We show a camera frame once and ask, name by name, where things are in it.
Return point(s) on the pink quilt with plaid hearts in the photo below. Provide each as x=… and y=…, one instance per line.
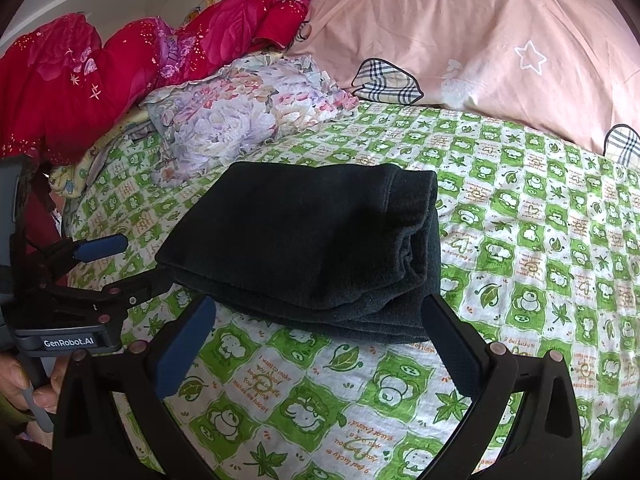
x=568, y=67

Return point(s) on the red floral quilt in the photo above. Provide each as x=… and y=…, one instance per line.
x=63, y=87

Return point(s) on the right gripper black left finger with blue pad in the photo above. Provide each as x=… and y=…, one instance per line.
x=90, y=440

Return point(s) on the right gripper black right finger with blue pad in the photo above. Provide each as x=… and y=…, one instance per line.
x=544, y=441

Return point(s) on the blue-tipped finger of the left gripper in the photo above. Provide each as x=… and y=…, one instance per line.
x=99, y=248

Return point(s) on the pale floral pillow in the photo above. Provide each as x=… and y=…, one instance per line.
x=212, y=122

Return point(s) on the person's left hand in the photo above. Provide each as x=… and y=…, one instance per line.
x=14, y=381

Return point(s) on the black pants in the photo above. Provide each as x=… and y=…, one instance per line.
x=345, y=251

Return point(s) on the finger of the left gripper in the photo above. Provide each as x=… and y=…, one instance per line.
x=140, y=288

